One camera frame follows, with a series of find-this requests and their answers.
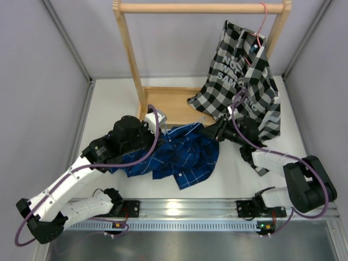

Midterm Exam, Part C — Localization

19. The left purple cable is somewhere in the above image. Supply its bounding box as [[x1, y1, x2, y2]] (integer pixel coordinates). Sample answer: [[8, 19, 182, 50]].
[[15, 104, 160, 247]]

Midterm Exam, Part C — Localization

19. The light blue wire hanger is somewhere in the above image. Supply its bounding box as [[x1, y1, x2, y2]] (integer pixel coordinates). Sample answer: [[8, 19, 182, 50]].
[[165, 116, 206, 135]]

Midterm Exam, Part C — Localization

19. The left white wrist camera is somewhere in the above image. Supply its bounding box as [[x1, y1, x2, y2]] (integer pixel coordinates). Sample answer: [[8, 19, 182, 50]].
[[144, 109, 167, 134]]

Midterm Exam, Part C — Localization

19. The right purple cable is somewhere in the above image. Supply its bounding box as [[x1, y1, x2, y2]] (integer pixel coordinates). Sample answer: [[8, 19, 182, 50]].
[[230, 88, 331, 236]]

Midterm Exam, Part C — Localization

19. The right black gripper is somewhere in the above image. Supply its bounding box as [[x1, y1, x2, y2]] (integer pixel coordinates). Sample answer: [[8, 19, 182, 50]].
[[199, 116, 246, 146]]

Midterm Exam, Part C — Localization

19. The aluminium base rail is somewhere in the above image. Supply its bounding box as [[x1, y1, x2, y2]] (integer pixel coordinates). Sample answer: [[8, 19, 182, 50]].
[[65, 197, 339, 220]]

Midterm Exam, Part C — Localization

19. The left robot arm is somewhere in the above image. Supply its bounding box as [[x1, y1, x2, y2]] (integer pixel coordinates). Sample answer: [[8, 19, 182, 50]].
[[16, 111, 166, 244]]

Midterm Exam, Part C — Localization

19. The pink wire hanger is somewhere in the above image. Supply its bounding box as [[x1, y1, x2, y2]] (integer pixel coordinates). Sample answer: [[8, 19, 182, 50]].
[[244, 2, 268, 67]]

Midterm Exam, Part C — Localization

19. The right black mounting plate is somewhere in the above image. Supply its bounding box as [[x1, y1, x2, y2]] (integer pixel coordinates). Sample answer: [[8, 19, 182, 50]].
[[236, 200, 258, 221]]

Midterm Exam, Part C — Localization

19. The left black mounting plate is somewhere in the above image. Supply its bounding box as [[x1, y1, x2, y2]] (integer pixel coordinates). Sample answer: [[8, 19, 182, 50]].
[[119, 200, 140, 218]]

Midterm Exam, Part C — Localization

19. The black mounting plate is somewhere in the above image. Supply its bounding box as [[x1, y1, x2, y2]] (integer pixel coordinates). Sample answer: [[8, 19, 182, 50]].
[[119, 200, 140, 218], [236, 200, 258, 221]]

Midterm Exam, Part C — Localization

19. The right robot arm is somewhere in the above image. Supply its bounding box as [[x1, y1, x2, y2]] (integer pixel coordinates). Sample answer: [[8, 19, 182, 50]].
[[200, 116, 337, 216]]

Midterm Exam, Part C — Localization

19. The wooden clothes rack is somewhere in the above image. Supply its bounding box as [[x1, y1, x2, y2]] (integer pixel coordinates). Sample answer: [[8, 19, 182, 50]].
[[113, 1, 292, 125]]

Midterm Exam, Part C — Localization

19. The black white checkered shirt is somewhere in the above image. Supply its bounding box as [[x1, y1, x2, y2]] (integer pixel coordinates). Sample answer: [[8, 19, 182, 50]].
[[187, 20, 282, 177]]

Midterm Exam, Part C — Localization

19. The left aluminium frame post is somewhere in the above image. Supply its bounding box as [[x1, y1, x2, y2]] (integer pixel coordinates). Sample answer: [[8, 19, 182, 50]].
[[39, 0, 92, 83]]

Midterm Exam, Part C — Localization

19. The perforated cable duct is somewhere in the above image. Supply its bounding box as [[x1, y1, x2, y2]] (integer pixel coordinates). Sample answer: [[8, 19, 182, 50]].
[[69, 220, 273, 232]]

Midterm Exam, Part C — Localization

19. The blue plaid shirt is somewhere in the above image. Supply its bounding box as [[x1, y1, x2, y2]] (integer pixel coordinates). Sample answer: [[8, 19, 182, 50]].
[[120, 124, 219, 190]]

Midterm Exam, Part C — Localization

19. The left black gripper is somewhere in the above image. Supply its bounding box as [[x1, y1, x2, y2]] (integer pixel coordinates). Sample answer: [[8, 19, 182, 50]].
[[121, 120, 166, 156]]

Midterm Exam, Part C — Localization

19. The purple cable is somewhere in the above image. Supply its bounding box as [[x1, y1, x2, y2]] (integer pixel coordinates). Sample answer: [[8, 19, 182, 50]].
[[15, 104, 160, 247], [230, 88, 331, 236]]

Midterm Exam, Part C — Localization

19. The right aluminium frame post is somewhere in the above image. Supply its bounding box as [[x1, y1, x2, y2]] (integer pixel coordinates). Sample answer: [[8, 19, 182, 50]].
[[281, 0, 334, 80]]

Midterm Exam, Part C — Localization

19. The aluminium frame post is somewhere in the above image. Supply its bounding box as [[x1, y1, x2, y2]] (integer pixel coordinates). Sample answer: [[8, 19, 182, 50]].
[[281, 0, 334, 80], [39, 0, 92, 83]]

